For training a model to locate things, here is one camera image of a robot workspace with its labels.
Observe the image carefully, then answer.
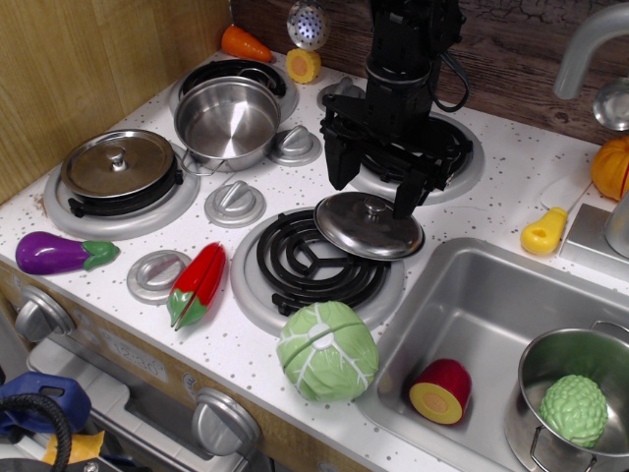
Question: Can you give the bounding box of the front right black burner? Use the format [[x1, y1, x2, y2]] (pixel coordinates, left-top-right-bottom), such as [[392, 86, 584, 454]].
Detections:
[[256, 209, 391, 317]]

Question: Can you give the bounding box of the silver oven knob right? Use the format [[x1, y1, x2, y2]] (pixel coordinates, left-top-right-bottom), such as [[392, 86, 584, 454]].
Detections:
[[192, 387, 261, 456]]

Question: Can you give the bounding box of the red yellow toy fruit half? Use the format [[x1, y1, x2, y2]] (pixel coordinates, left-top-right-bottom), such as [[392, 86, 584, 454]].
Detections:
[[409, 359, 473, 425]]

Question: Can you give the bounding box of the silver stove knob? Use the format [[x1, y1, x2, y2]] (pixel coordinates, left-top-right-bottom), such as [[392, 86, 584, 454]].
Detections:
[[127, 250, 192, 306], [269, 125, 322, 167], [203, 180, 266, 228], [316, 77, 366, 111]]

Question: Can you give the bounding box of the silver stove knob upper centre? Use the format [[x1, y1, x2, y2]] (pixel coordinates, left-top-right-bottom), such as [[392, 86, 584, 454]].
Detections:
[[269, 125, 322, 167]]

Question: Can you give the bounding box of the steel pot in sink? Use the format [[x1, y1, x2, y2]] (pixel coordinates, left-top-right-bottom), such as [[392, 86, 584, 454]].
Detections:
[[504, 321, 628, 471]]

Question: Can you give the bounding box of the silver oven knob left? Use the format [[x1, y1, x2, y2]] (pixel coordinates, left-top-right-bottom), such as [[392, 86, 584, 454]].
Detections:
[[15, 285, 76, 343]]

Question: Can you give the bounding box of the orange toy carrot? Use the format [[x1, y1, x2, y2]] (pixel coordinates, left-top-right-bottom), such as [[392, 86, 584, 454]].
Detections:
[[221, 25, 272, 63]]

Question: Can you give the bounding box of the steel ladle bowl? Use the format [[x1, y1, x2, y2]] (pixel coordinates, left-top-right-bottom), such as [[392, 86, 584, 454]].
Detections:
[[593, 77, 628, 132]]

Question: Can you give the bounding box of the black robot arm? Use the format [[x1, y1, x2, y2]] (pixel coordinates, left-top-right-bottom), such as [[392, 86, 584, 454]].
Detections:
[[320, 1, 473, 219]]

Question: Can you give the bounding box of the back right black burner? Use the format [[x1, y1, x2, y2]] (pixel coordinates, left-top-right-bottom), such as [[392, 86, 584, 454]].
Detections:
[[361, 115, 474, 190]]

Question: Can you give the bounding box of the empty steel pot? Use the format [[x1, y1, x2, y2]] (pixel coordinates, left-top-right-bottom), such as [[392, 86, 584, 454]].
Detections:
[[174, 77, 281, 173]]

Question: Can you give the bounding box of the blue clamp handle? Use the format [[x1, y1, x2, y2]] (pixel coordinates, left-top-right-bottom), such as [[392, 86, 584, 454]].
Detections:
[[1, 372, 91, 436]]

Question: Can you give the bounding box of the steel slotted spoon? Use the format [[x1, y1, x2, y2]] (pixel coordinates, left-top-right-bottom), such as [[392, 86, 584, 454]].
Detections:
[[286, 1, 331, 51]]

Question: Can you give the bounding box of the yellow toy corn piece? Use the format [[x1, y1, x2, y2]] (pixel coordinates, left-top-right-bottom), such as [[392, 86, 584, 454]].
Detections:
[[286, 48, 321, 84]]

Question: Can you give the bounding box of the front left black burner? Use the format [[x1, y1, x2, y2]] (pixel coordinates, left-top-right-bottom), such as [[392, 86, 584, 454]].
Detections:
[[68, 161, 184, 217]]

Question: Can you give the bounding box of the grey faucet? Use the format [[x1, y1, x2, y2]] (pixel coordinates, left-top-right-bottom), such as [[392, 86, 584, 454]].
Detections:
[[553, 2, 628, 100]]

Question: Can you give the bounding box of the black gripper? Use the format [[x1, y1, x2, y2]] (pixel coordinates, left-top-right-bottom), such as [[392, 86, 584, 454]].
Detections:
[[320, 77, 441, 219]]

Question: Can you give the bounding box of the silver stove knob back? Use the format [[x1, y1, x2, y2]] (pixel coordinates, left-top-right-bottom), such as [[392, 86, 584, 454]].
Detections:
[[316, 77, 366, 111]]

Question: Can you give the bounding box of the back left black burner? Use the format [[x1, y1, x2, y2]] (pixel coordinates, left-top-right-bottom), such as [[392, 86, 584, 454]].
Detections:
[[178, 59, 287, 98]]

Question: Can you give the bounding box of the green toy cabbage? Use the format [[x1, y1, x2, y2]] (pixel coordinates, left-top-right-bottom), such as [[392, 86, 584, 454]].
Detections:
[[276, 301, 379, 402]]

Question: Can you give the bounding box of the red toy chili pepper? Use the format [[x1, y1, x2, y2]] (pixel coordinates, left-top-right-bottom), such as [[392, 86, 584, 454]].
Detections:
[[166, 243, 227, 330]]

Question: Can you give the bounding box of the silver sink basin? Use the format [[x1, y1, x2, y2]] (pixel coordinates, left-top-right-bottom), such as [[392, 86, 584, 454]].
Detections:
[[357, 238, 628, 471]]

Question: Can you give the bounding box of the large steel lid with knob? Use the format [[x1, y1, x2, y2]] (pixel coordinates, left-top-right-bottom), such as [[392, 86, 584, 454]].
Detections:
[[61, 129, 175, 199]]

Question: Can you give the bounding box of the light green toy artichoke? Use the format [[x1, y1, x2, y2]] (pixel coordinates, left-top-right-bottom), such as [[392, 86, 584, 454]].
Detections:
[[539, 375, 608, 448]]

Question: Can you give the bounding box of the purple toy eggplant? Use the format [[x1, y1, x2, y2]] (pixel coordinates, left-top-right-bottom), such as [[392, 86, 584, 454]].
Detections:
[[16, 231, 120, 275]]

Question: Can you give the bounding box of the black braided cable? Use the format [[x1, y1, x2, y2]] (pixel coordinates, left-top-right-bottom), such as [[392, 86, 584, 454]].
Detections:
[[0, 392, 74, 466]]

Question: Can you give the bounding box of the silver stove knob front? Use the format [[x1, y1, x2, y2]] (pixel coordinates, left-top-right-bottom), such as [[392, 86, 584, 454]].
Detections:
[[127, 250, 192, 306]]

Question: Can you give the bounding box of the black burner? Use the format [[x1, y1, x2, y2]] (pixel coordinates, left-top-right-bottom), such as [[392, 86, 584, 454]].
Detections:
[[178, 59, 287, 98], [256, 209, 391, 317], [68, 161, 184, 217], [361, 115, 474, 190]]

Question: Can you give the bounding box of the silver oven knob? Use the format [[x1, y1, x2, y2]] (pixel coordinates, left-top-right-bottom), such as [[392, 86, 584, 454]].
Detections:
[[15, 285, 76, 343], [192, 387, 261, 456]]

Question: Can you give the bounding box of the small steel pot lid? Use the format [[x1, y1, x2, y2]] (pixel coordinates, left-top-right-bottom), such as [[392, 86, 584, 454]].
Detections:
[[314, 192, 425, 261]]

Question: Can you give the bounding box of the grey oven door handle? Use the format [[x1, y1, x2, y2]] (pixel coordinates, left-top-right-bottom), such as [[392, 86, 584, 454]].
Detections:
[[27, 340, 257, 471]]

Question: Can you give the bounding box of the orange toy pumpkin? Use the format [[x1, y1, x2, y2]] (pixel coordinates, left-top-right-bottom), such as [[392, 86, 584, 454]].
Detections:
[[590, 136, 628, 201]]

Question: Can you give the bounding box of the yellow handled toy knife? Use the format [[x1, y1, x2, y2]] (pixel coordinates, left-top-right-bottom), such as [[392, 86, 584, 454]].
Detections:
[[520, 172, 591, 255]]

